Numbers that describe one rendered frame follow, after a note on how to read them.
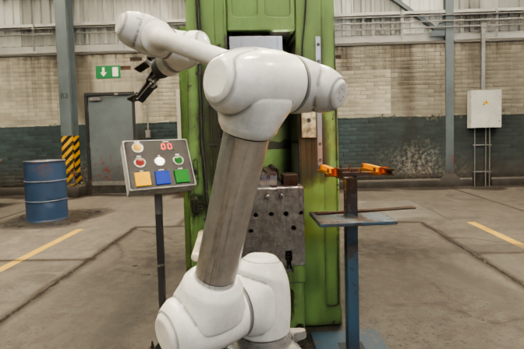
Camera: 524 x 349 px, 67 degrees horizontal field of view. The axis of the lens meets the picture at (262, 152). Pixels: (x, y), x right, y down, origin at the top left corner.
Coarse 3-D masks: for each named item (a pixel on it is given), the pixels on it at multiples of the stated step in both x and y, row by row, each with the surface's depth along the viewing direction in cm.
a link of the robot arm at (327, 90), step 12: (312, 72) 83; (324, 72) 84; (336, 72) 86; (312, 84) 83; (324, 84) 83; (336, 84) 84; (312, 96) 84; (324, 96) 83; (336, 96) 84; (300, 108) 85; (312, 108) 87; (324, 108) 86; (336, 108) 88
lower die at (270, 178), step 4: (264, 168) 244; (268, 168) 252; (268, 172) 228; (272, 172) 227; (260, 176) 225; (264, 176) 225; (268, 176) 225; (272, 176) 225; (276, 176) 226; (260, 180) 225; (264, 180) 225; (268, 180) 225; (272, 180) 225; (276, 180) 226; (260, 184) 225; (264, 184) 225; (268, 184) 226; (272, 184) 226; (276, 184) 226
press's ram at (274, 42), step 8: (232, 40) 220; (240, 40) 220; (248, 40) 220; (256, 40) 221; (264, 40) 221; (272, 40) 221; (280, 40) 222; (232, 48) 220; (272, 48) 222; (280, 48) 222
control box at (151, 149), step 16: (128, 144) 202; (144, 144) 206; (160, 144) 209; (176, 144) 214; (128, 160) 198; (144, 160) 201; (128, 176) 194; (192, 176) 208; (128, 192) 194; (144, 192) 198; (160, 192) 203
